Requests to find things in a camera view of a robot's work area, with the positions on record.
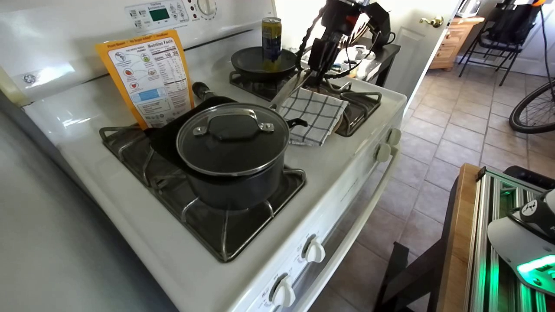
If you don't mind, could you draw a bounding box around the white checkered towel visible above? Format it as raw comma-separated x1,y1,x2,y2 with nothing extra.
279,88,347,147

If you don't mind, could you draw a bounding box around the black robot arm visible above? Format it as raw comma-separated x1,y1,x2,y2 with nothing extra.
271,0,392,107

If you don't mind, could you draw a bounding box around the black cooking pot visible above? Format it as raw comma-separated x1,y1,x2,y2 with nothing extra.
175,102,307,210

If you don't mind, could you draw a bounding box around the glass pot lid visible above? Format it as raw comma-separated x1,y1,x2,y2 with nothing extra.
175,102,290,177

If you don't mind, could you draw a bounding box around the white gas stove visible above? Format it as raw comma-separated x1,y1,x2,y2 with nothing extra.
0,0,406,312

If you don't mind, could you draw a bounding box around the front cast iron grate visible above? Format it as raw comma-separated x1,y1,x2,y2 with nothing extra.
99,125,307,262

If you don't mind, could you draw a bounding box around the cast iron grate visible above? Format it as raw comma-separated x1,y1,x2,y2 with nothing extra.
229,69,382,137
99,125,307,262

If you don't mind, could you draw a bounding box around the rear cast iron grate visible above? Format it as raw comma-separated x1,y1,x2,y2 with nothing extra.
229,69,382,137

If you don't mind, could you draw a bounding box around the white stove knob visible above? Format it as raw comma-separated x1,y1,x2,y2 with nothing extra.
302,236,326,263
375,144,392,163
387,128,401,146
269,274,297,307

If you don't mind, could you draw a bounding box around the black frying pan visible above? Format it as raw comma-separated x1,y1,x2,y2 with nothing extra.
231,47,297,80

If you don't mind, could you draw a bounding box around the dark side table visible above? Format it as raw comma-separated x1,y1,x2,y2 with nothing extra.
345,43,401,87

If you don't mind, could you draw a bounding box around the orange printed instruction card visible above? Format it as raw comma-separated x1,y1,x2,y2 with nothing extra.
95,29,194,128

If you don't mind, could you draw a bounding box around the wooden cabinet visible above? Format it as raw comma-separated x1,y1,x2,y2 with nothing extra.
430,17,482,69

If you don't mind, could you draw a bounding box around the wooden board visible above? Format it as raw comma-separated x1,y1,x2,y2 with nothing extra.
437,163,480,312

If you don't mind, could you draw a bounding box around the bicycle wheel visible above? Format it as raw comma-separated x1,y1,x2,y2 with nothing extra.
510,80,555,133

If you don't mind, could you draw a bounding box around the black folding chair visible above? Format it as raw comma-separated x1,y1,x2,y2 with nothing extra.
460,0,546,83

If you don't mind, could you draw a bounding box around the white device with green light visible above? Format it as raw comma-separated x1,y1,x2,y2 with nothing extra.
487,189,555,295

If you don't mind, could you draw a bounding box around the metal rail frame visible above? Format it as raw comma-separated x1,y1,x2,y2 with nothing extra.
468,166,555,312

